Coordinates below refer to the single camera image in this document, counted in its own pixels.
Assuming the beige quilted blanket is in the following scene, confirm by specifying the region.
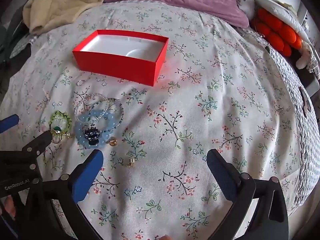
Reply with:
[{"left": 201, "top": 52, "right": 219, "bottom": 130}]
[{"left": 22, "top": 0, "right": 118, "bottom": 34}]

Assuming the white plush toy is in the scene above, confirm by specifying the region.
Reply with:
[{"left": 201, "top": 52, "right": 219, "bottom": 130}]
[{"left": 296, "top": 41, "right": 313, "bottom": 69}]

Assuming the green beaded ring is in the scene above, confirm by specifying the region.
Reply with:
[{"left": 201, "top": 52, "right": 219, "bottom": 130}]
[{"left": 49, "top": 110, "right": 72, "bottom": 133}]

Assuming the green bead bracelet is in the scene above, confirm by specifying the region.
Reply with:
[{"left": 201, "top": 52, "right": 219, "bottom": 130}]
[{"left": 87, "top": 98, "right": 125, "bottom": 133}]

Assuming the red cardboard box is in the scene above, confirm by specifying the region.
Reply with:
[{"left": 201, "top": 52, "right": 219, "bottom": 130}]
[{"left": 72, "top": 29, "right": 169, "bottom": 87}]

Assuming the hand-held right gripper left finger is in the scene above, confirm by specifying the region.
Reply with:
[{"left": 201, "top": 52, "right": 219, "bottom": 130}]
[{"left": 25, "top": 149, "right": 104, "bottom": 240}]

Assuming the grey knitted quilt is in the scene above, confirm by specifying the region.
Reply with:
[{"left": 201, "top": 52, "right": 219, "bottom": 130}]
[{"left": 237, "top": 27, "right": 320, "bottom": 215}]

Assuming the white printed pillow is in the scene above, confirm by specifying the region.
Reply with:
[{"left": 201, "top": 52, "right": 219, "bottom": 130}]
[{"left": 231, "top": 0, "right": 258, "bottom": 22}]

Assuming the light blue bead bracelet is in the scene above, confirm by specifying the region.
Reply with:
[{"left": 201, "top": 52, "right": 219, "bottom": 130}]
[{"left": 75, "top": 109, "right": 118, "bottom": 150}]

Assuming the orange plush toy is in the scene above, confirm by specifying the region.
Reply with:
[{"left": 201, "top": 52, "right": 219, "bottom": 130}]
[{"left": 251, "top": 9, "right": 303, "bottom": 57}]

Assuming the clear bead bracelet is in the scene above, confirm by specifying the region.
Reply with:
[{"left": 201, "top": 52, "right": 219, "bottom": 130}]
[{"left": 74, "top": 93, "right": 110, "bottom": 124}]

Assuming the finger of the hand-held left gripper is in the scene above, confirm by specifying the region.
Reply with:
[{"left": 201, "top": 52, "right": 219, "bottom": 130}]
[
  {"left": 17, "top": 132, "right": 53, "bottom": 180},
  {"left": 0, "top": 114, "right": 20, "bottom": 134}
]

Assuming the person's left hand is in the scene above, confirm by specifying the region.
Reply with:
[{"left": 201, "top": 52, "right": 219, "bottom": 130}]
[{"left": 0, "top": 196, "right": 17, "bottom": 216}]

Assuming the gold ring with green stone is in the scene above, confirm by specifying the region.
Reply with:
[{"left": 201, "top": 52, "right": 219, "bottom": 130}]
[{"left": 51, "top": 126, "right": 64, "bottom": 144}]

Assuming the grey checked sheet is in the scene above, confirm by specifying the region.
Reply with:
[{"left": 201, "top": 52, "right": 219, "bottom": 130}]
[{"left": 11, "top": 34, "right": 34, "bottom": 55}]

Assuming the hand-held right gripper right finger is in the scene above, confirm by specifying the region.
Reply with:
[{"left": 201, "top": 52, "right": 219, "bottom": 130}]
[{"left": 206, "top": 149, "right": 290, "bottom": 240}]

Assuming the floral bed sheet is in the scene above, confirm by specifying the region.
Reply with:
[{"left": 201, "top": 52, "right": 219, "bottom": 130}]
[{"left": 0, "top": 1, "right": 304, "bottom": 240}]

